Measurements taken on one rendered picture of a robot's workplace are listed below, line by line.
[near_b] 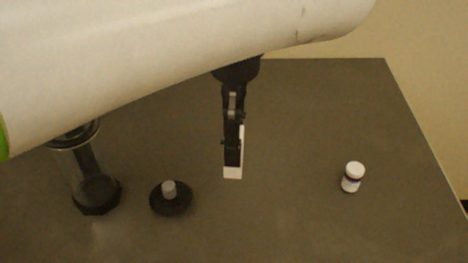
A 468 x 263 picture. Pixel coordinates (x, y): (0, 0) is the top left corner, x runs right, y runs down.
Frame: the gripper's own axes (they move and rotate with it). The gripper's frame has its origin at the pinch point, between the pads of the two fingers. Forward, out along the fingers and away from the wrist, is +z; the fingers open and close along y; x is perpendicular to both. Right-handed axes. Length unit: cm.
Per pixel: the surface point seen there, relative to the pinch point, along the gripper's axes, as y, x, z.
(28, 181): -2, -47, 20
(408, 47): -63, 52, 18
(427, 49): -63, 59, 18
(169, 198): 2.6, -12.9, 15.0
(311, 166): -11.3, 17.8, 18.9
